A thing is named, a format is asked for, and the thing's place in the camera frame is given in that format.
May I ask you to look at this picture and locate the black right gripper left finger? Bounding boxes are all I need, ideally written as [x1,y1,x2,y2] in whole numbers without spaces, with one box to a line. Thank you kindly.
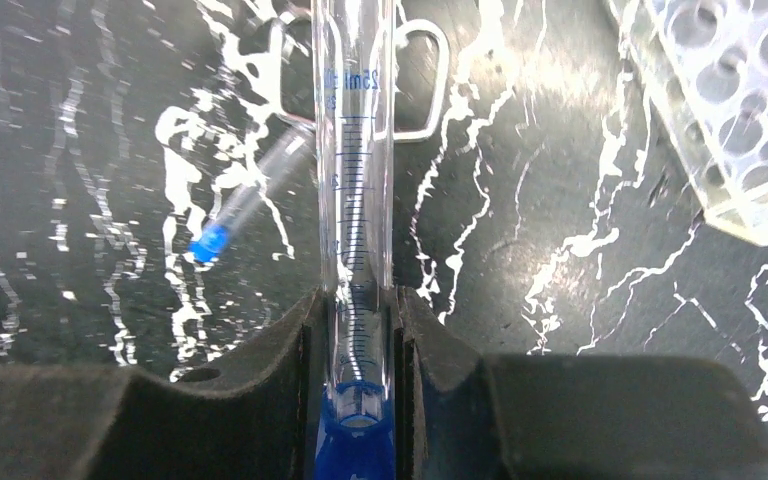
[0,290,322,479]

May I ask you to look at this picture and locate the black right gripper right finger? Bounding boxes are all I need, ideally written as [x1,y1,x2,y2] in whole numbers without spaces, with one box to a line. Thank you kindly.
[393,287,768,479]

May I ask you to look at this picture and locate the blue base graduated cylinder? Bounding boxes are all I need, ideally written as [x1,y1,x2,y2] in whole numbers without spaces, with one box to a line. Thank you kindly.
[312,1,395,479]

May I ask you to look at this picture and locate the blue cap small vial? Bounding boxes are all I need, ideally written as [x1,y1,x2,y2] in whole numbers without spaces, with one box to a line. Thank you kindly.
[189,125,315,264]

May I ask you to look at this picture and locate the metal crucible tongs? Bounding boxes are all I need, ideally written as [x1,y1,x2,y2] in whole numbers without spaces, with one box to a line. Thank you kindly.
[269,7,450,143]

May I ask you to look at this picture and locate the clear plastic tube rack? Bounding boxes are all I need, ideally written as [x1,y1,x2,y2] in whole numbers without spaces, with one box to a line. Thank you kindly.
[606,1,768,246]

